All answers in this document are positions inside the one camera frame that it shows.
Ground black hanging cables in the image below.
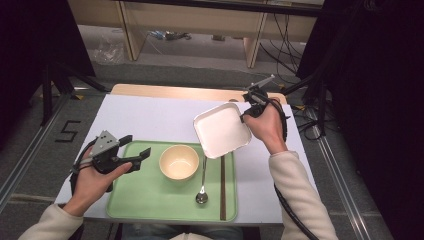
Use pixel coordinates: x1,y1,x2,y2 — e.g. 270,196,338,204
259,13,308,84

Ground left hand-held gripper cable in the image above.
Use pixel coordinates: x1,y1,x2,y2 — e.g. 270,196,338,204
69,139,98,198

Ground metal spoon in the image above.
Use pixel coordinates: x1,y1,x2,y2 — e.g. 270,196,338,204
195,155,209,205

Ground cream bowl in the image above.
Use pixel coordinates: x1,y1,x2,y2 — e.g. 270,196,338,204
158,144,200,182

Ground power strip with cables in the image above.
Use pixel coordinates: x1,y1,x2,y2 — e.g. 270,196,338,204
148,30,193,42

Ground right hand-held gripper cable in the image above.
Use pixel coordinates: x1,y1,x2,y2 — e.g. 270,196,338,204
265,95,319,240

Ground black metal stand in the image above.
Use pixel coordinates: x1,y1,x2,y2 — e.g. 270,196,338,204
39,62,109,127
281,73,329,137

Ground white table mat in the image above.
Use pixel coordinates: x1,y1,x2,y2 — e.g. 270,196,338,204
54,93,318,227

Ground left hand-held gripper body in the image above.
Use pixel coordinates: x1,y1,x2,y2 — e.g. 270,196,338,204
89,130,133,175

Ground metal floor rail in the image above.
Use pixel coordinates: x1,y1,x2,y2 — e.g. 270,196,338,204
306,109,373,240
0,93,73,214

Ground green tray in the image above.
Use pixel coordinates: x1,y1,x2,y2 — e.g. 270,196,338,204
105,140,238,223

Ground black curtain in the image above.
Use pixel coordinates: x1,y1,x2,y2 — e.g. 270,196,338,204
0,0,97,148
295,0,424,240

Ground clear plastic bag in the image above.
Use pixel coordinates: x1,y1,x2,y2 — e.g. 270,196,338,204
91,34,127,65

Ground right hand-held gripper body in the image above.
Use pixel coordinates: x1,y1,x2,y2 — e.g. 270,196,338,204
242,74,276,118

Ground person's right hand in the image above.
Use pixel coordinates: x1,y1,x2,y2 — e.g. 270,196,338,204
242,98,289,155

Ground hand-held gripper cable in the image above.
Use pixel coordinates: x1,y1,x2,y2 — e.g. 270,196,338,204
265,95,319,240
69,139,98,198

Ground white square plate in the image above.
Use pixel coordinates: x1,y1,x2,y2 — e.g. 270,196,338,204
193,102,253,160

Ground black floor cables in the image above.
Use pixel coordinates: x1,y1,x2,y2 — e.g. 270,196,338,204
292,104,327,142

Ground person's left hand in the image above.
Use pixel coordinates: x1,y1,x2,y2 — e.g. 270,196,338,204
63,148,133,217

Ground person's legs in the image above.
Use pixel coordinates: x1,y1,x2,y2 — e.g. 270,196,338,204
121,223,248,240

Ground beige wooden desk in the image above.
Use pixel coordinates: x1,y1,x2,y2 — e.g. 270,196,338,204
68,0,324,69

